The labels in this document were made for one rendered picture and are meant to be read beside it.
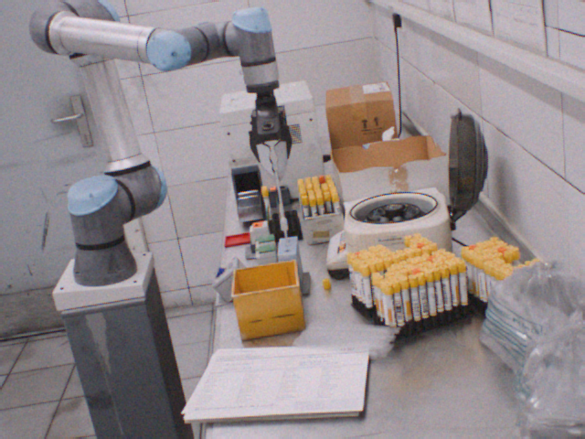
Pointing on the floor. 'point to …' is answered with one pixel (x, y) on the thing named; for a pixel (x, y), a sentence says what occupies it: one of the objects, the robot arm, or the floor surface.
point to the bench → (436, 422)
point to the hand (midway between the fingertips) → (276, 176)
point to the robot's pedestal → (129, 368)
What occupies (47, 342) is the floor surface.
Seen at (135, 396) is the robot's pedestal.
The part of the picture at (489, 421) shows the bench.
